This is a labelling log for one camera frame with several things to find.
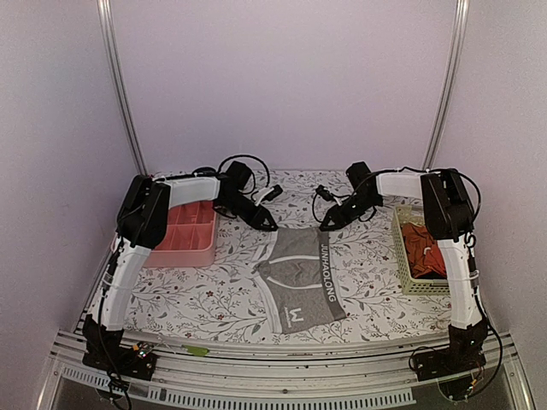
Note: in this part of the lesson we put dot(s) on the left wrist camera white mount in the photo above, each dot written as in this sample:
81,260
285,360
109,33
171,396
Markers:
266,194

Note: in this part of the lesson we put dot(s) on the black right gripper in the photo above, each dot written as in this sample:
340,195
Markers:
338,215

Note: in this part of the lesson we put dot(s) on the grey boxer underwear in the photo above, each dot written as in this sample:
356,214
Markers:
294,274

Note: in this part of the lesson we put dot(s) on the aluminium frame post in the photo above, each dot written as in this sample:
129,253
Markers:
454,57
106,21

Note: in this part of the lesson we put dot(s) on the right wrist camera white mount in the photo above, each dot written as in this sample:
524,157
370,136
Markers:
328,196

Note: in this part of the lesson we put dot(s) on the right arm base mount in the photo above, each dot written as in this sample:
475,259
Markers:
430,363

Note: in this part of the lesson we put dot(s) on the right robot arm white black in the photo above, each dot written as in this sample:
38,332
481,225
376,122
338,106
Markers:
449,216

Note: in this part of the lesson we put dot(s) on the left aluminium frame post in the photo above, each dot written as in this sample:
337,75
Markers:
106,21

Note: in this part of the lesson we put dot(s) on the pink divided organizer box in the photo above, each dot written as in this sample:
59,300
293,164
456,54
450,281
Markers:
184,235

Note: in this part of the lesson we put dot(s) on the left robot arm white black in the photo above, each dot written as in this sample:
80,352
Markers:
142,223

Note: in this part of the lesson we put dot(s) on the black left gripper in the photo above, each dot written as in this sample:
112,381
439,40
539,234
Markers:
257,220

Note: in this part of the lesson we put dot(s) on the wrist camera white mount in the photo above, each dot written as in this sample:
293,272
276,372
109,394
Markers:
328,196
266,194

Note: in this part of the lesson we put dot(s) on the floral tablecloth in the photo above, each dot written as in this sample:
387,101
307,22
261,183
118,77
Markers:
293,268

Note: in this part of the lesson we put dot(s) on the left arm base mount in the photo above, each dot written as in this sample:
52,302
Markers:
124,361

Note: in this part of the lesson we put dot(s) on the green tape scrap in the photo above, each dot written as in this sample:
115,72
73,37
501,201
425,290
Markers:
196,350

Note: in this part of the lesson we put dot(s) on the orange clothes in basket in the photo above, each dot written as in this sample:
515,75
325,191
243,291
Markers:
423,254

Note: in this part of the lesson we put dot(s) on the pale green plastic basket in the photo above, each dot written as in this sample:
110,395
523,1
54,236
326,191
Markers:
404,214

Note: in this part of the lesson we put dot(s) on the right aluminium frame post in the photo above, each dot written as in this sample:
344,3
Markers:
454,57

